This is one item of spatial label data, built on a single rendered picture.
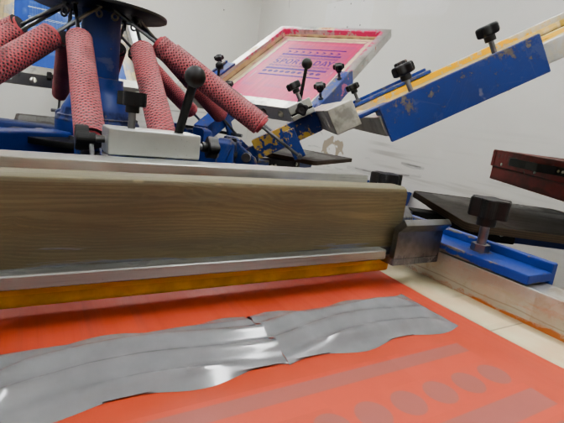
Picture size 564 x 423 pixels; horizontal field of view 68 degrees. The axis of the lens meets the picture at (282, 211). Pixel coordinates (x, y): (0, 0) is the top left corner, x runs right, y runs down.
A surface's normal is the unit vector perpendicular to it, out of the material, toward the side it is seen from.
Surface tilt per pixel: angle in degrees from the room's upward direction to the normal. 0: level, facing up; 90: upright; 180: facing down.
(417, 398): 1
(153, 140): 89
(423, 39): 90
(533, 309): 90
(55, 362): 32
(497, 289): 90
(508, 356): 1
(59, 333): 1
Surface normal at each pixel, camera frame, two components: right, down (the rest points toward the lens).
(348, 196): 0.50, 0.25
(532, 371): 0.12, -0.97
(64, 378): 0.45, -0.71
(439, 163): -0.86, 0.00
